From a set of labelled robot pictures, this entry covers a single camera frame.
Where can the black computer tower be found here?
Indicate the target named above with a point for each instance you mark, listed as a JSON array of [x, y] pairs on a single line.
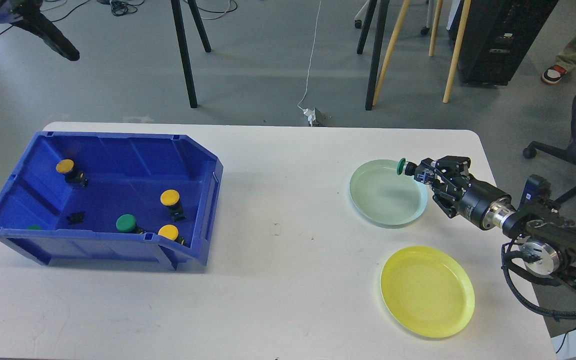
[[497, 37]]

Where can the yellow plate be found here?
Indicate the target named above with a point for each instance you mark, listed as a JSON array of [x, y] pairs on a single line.
[[427, 292]]

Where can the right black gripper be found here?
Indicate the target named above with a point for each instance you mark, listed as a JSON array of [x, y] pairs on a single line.
[[459, 193]]

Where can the white power adapter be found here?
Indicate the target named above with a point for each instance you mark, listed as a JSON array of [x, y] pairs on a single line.
[[314, 117]]

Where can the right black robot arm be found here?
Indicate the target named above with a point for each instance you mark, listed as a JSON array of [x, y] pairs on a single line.
[[542, 244]]

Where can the small black part in bin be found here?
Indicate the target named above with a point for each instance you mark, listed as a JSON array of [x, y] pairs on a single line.
[[75, 218]]

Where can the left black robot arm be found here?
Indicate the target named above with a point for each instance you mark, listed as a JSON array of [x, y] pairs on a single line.
[[27, 15]]

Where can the light green plate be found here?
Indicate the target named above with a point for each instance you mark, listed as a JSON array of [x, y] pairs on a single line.
[[384, 197]]

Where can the black tripod legs left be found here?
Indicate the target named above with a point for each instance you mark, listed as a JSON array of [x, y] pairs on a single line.
[[179, 27]]

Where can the green push button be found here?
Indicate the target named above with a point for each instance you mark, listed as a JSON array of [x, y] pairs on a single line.
[[406, 168], [127, 224]]

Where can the green push button front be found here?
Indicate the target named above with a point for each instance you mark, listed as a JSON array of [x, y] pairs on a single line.
[[127, 224]]

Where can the black stand legs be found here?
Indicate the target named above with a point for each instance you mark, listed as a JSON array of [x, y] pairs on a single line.
[[372, 5]]

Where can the blue plastic storage bin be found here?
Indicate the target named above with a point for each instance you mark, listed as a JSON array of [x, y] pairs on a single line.
[[126, 174]]

